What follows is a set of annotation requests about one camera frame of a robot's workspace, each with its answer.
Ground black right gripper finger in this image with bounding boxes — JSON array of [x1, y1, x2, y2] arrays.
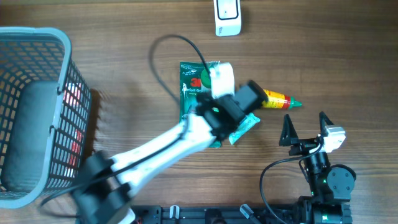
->
[[279, 114, 299, 146], [319, 111, 334, 136]]

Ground teal wet wipes pack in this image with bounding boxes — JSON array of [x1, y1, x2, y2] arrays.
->
[[228, 113, 261, 145]]

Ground red sauce bottle green cap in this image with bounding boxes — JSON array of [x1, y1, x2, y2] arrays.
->
[[262, 90, 302, 110]]

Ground green 3M gloves packet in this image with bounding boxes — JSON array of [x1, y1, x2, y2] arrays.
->
[[178, 60, 222, 149]]

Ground green lid plastic jar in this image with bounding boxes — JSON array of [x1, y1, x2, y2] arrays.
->
[[200, 69, 211, 89]]

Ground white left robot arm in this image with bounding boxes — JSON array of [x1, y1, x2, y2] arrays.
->
[[71, 80, 267, 223]]

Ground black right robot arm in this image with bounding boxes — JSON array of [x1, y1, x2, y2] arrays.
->
[[279, 112, 356, 224]]

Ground white barcode scanner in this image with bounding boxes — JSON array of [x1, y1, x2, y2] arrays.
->
[[213, 0, 242, 37]]

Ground grey plastic mesh basket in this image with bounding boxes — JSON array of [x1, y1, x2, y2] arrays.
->
[[1, 27, 91, 209]]

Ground black right camera cable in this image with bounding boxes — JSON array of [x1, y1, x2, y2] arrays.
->
[[259, 142, 325, 224]]

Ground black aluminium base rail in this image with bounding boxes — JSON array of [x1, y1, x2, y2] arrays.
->
[[130, 204, 353, 224]]

